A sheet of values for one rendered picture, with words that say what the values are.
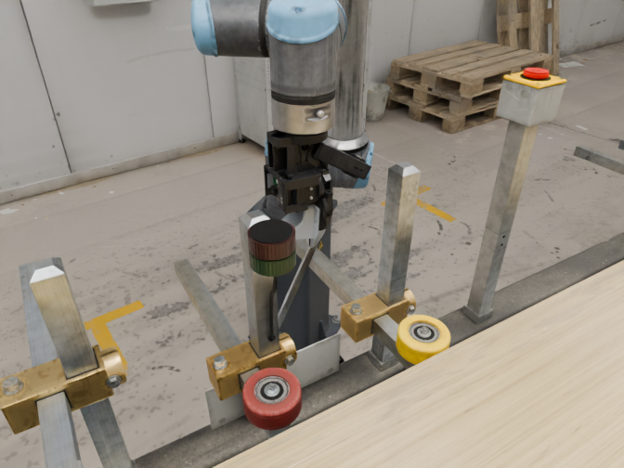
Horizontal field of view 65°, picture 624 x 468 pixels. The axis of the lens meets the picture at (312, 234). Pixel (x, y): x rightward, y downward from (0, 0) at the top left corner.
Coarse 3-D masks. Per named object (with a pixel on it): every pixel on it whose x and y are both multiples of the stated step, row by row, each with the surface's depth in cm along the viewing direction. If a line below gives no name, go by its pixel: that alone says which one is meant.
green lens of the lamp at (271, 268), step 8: (256, 264) 60; (264, 264) 60; (272, 264) 59; (280, 264) 60; (288, 264) 61; (256, 272) 61; (264, 272) 60; (272, 272) 60; (280, 272) 60; (288, 272) 61
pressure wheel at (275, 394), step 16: (272, 368) 69; (256, 384) 66; (272, 384) 66; (288, 384) 66; (256, 400) 64; (272, 400) 64; (288, 400) 64; (256, 416) 63; (272, 416) 62; (288, 416) 64
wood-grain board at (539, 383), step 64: (512, 320) 78; (576, 320) 78; (384, 384) 67; (448, 384) 67; (512, 384) 67; (576, 384) 67; (256, 448) 59; (320, 448) 59; (384, 448) 59; (448, 448) 59; (512, 448) 59; (576, 448) 59
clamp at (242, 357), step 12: (288, 336) 79; (228, 348) 77; (240, 348) 77; (252, 348) 77; (288, 348) 78; (228, 360) 74; (240, 360) 74; (252, 360) 74; (264, 360) 75; (276, 360) 76; (288, 360) 77; (216, 372) 72; (228, 372) 72; (240, 372) 73; (216, 384) 73; (228, 384) 73; (228, 396) 75
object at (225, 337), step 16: (176, 272) 97; (192, 272) 95; (192, 288) 91; (208, 304) 87; (208, 320) 83; (224, 320) 83; (224, 336) 80; (256, 368) 75; (240, 384) 75; (272, 432) 67
